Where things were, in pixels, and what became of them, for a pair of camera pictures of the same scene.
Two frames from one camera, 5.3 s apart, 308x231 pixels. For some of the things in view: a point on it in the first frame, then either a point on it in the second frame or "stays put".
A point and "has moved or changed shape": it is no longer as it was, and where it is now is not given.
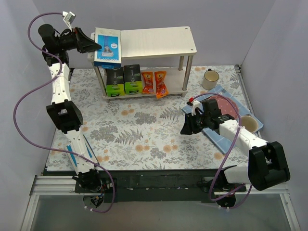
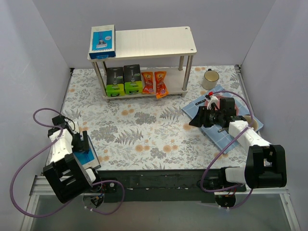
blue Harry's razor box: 109,56 has moved or changed shape
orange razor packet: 161,90 stays put
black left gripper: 78,40 -> 84,142
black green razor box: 133,79 stays put
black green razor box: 115,84 stays put
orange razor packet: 148,88 stays put
